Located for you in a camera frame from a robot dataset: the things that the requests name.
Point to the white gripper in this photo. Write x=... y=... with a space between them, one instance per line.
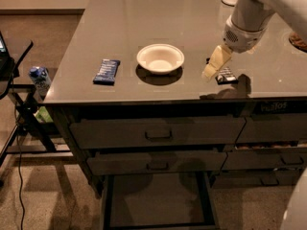
x=242 y=38

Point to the black chocolate rxbar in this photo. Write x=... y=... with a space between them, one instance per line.
x=221 y=73

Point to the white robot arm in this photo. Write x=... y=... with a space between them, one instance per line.
x=247 y=24

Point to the top left drawer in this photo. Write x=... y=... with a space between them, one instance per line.
x=129 y=133

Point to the middle right drawer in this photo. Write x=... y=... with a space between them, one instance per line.
x=258 y=159

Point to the blue rxbar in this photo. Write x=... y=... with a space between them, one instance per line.
x=107 y=72

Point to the bottom right drawer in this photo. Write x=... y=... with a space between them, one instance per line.
x=254 y=179

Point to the middle left drawer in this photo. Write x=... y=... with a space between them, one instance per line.
x=156 y=162

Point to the white bowl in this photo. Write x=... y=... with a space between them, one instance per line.
x=160 y=59

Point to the jar of nuts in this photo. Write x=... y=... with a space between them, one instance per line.
x=297 y=42

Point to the green packet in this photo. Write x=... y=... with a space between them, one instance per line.
x=43 y=116

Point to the black side stand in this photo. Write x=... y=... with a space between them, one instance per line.
x=28 y=134

